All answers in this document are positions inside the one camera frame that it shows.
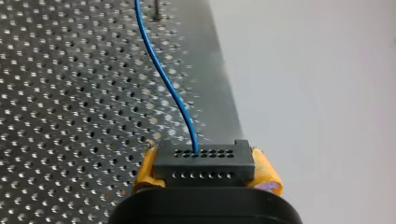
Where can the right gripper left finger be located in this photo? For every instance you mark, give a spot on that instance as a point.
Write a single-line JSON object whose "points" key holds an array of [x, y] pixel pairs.
{"points": [[145, 174]]}

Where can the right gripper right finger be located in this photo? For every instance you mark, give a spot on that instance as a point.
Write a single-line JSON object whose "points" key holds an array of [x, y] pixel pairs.
{"points": [[264, 175]]}

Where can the metal post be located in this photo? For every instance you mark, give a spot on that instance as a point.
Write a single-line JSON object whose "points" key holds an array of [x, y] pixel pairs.
{"points": [[157, 11]]}

